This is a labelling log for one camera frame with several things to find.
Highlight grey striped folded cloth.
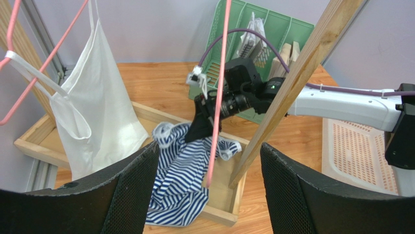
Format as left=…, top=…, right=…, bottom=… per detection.
left=232, top=12, right=267, bottom=62

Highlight green plastic file organizer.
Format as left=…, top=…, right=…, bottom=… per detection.
left=189, top=0, right=315, bottom=125

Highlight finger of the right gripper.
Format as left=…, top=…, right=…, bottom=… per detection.
left=185, top=120, right=213, bottom=143

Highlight white plastic basket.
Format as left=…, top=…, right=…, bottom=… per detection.
left=321, top=118, right=398, bottom=195

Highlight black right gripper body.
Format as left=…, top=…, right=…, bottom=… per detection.
left=193, top=91, right=217, bottom=133

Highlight blue white striped tank top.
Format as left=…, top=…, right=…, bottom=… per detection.
left=145, top=122, right=243, bottom=227

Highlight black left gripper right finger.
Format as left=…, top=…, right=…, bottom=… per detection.
left=260, top=142, right=415, bottom=234

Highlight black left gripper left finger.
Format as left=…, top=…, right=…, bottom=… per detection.
left=0, top=142, right=159, bottom=234

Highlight wooden clothes rack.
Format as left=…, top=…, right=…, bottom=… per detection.
left=0, top=0, right=365, bottom=227

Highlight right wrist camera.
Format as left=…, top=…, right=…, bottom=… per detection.
left=186, top=65, right=208, bottom=99

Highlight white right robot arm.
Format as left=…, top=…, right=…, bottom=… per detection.
left=185, top=58, right=415, bottom=234

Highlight beige books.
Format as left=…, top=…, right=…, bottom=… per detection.
left=267, top=41, right=300, bottom=80

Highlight pink wire hanger with white top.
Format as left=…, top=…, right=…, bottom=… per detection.
left=0, top=0, right=90, bottom=127

